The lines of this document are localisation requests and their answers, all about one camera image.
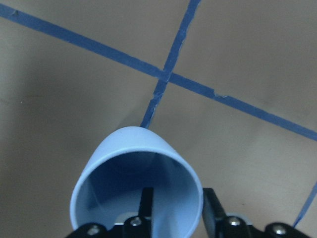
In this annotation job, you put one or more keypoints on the light blue plastic cup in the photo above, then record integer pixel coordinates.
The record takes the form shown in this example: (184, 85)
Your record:
(109, 188)

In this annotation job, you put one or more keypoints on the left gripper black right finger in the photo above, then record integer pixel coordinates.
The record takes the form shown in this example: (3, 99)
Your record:
(213, 213)

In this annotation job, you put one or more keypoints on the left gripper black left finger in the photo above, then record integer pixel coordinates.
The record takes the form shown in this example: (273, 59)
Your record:
(145, 212)

